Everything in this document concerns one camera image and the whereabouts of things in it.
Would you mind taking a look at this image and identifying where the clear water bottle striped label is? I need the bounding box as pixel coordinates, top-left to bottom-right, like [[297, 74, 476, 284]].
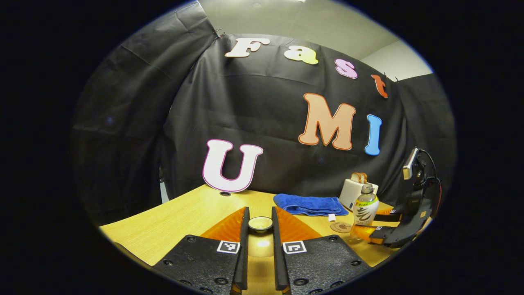
[[350, 184, 380, 243]]

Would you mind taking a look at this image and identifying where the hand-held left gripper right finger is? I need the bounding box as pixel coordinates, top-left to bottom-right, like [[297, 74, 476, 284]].
[[271, 206, 371, 295]]

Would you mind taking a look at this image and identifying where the folded blue towel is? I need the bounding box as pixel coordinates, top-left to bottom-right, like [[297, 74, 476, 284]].
[[273, 194, 349, 222]]

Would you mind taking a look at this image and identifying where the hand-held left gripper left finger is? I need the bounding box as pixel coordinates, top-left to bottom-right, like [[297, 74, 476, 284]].
[[152, 207, 250, 295]]

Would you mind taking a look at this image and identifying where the yellow teacup lid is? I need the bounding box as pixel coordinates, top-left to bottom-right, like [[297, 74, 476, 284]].
[[246, 216, 276, 258]]

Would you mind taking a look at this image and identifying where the black backdrop cloth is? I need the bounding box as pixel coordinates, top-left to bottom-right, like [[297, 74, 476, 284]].
[[70, 2, 457, 228]]

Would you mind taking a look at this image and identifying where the cream white toaster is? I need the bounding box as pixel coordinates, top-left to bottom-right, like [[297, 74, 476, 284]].
[[339, 179, 379, 210]]

